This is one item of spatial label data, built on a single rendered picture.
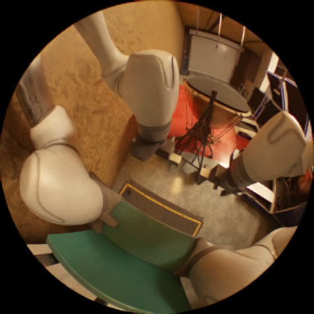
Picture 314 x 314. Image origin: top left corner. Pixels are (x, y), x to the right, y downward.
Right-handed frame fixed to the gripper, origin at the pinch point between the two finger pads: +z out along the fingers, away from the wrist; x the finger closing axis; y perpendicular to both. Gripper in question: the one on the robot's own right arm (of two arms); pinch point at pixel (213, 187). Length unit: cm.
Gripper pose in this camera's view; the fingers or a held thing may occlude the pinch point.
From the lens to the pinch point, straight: 44.7
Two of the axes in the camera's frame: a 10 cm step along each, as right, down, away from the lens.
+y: -5.0, 7.6, -4.1
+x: 8.7, 4.4, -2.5
